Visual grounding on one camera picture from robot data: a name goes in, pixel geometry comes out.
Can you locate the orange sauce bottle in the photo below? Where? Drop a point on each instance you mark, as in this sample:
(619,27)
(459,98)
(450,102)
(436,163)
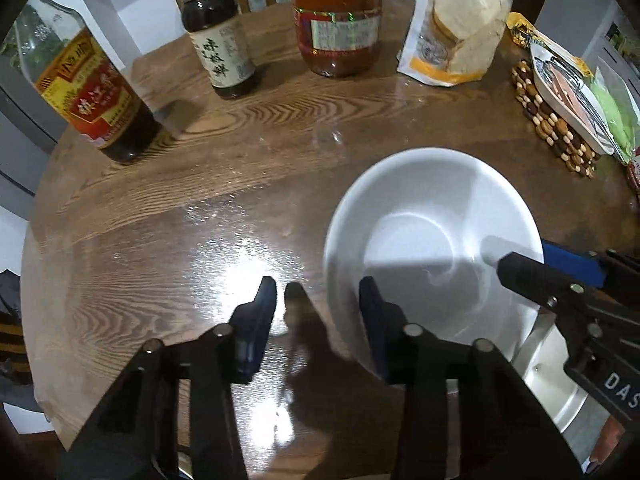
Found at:
(337,25)

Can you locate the vinegar bottle yellow cap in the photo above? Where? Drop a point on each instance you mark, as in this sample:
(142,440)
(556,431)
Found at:
(95,105)

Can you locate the wooden slatted chair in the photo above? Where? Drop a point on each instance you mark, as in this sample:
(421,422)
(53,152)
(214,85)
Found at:
(12,345)

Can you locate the large white bowl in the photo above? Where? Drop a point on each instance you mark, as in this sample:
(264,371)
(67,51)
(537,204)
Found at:
(425,210)

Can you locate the medium white bowl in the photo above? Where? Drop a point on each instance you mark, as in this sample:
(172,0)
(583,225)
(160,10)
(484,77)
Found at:
(550,390)

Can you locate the small dark soy sauce bottle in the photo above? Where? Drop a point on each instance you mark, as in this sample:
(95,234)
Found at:
(222,50)

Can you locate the green bag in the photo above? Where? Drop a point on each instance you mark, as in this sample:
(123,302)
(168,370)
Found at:
(617,110)

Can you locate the wooden bead trivet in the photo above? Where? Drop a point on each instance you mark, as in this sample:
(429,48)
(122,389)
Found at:
(555,130)

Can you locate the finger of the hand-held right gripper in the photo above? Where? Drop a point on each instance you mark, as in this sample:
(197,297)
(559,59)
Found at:
(570,262)
(530,275)

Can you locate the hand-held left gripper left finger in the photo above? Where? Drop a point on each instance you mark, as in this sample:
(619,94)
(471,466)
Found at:
(259,325)

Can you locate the white flour bag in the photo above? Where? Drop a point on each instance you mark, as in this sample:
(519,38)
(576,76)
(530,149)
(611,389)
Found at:
(450,35)

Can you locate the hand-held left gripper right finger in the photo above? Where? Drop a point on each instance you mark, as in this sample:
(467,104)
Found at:
(374,320)

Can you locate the white snack packet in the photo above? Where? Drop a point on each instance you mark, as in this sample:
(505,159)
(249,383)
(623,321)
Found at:
(570,95)

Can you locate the yellow packet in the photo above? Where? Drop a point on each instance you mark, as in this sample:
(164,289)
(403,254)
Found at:
(520,25)

